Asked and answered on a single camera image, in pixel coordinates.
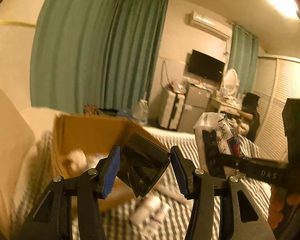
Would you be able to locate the round white vanity mirror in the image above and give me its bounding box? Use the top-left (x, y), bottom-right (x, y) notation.
top-left (222, 68), bottom-right (239, 96)

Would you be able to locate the teal window curtain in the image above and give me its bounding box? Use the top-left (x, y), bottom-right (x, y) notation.
top-left (30, 0), bottom-right (168, 113)
top-left (228, 24), bottom-right (259, 94)

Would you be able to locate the brown cardboard box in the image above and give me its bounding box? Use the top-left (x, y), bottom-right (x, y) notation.
top-left (51, 113), bottom-right (171, 213)

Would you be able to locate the clear water bottle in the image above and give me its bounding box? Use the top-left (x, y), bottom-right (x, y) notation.
top-left (132, 99), bottom-right (148, 125)

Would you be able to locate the black box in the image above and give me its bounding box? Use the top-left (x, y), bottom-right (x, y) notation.
top-left (117, 133), bottom-right (170, 198)

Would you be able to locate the white plastic bottle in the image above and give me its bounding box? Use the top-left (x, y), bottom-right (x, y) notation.
top-left (129, 194), bottom-right (170, 232)

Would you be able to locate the person right hand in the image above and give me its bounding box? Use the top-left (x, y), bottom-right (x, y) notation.
top-left (268, 185), bottom-right (300, 229)

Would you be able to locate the white tube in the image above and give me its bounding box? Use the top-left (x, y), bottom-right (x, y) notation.
top-left (155, 184), bottom-right (193, 207)

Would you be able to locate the clear bag with dark packs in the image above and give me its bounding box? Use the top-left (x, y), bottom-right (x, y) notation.
top-left (193, 112), bottom-right (244, 179)

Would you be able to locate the black wall television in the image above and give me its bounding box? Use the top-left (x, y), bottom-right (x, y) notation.
top-left (187, 50), bottom-right (225, 83)

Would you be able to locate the teal right window curtain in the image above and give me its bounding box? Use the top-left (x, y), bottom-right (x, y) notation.
top-left (228, 24), bottom-right (259, 94)

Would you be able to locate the crumpled white tissue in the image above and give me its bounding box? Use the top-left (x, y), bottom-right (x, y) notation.
top-left (62, 149), bottom-right (106, 177)

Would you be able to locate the grey small fridge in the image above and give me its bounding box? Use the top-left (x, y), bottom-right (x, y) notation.
top-left (177, 84), bottom-right (210, 133)

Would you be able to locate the black garment on chair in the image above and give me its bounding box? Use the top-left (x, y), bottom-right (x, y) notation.
top-left (242, 93), bottom-right (260, 142)

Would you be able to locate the white suitcase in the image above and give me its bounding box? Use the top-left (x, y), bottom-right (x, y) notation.
top-left (158, 89), bottom-right (185, 130)

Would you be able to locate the white louvred wardrobe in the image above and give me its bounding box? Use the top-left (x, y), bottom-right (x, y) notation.
top-left (253, 55), bottom-right (300, 161)

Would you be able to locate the white air conditioner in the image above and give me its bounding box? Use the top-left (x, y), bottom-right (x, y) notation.
top-left (189, 11), bottom-right (232, 41)

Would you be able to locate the white dressing table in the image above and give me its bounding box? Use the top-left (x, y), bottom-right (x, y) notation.
top-left (210, 98), bottom-right (254, 120)

